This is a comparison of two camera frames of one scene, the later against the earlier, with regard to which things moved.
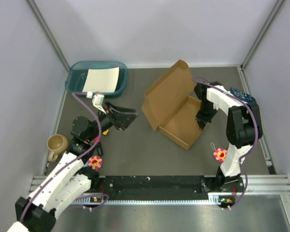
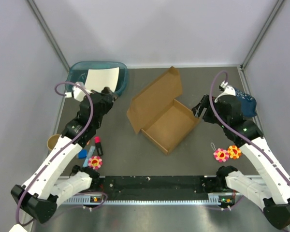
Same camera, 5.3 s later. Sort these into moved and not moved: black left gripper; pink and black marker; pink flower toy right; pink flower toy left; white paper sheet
Moved: black left gripper
Not moved: pink flower toy right; pink flower toy left; pink and black marker; white paper sheet
